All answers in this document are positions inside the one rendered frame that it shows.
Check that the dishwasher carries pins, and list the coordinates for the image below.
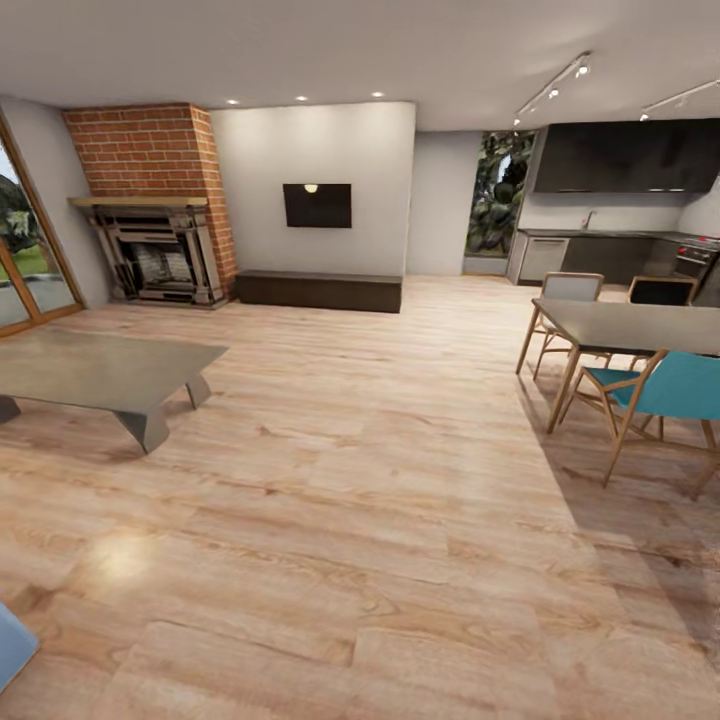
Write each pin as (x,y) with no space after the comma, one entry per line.
(543,254)

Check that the breakfast table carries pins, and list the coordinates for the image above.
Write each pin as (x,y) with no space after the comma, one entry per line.
(629,329)

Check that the door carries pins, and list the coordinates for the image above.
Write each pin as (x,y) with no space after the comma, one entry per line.
(35,284)

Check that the oven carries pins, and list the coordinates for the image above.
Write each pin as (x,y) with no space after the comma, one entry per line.
(695,262)

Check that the fixed window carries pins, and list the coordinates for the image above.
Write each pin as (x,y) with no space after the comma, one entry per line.
(505,161)

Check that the wood fireplace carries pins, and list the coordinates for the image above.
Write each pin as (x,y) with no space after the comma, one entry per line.
(160,255)

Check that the wall mounted tv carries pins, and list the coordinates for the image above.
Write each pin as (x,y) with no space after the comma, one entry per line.
(318,206)

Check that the coffee table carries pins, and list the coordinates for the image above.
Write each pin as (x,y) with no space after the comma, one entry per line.
(129,377)

